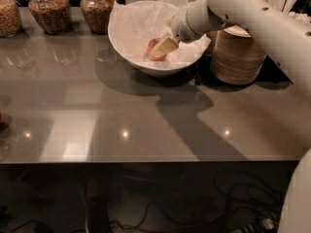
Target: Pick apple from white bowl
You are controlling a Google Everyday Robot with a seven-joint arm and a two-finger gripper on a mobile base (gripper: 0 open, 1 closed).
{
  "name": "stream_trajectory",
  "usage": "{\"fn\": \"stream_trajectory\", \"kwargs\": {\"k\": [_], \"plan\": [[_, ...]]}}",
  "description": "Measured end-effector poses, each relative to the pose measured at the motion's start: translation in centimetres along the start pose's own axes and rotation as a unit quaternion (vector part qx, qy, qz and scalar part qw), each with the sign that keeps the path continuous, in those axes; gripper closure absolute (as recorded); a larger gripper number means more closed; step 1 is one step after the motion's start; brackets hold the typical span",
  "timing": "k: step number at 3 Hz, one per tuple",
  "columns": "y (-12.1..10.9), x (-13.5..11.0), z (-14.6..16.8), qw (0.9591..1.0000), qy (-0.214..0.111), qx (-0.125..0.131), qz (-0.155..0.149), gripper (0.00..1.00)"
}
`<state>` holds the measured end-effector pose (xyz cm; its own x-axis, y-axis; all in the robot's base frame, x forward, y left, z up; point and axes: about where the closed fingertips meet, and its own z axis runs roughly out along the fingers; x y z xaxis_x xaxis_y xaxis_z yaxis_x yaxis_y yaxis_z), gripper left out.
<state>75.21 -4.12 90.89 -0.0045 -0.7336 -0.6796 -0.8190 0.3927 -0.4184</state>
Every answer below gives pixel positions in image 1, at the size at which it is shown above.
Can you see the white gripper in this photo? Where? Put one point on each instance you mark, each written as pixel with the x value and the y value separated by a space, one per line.
pixel 180 27

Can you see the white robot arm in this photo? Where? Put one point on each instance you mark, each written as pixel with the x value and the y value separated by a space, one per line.
pixel 287 42

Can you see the white ceramic bowl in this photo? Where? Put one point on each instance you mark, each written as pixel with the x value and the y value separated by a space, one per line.
pixel 152 69

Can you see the white paper liner sheet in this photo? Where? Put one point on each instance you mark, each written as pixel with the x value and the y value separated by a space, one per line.
pixel 139 26

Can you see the rear stack paper bowls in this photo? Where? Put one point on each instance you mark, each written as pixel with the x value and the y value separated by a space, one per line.
pixel 212 36

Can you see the stack paper bowls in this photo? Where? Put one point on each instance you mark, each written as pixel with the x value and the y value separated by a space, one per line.
pixel 236 58
pixel 212 36

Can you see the front stack paper bowls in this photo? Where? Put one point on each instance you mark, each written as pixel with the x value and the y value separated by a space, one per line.
pixel 236 58

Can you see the right glass cereal jar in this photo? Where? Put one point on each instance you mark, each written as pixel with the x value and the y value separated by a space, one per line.
pixel 97 14

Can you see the glass cereal jar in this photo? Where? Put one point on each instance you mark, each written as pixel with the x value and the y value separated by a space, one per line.
pixel 53 16
pixel 97 14
pixel 10 19

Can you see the middle glass cereal jar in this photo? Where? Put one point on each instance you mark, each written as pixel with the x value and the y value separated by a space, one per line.
pixel 53 16

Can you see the left glass cereal jar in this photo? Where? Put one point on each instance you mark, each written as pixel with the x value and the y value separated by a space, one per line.
pixel 10 19

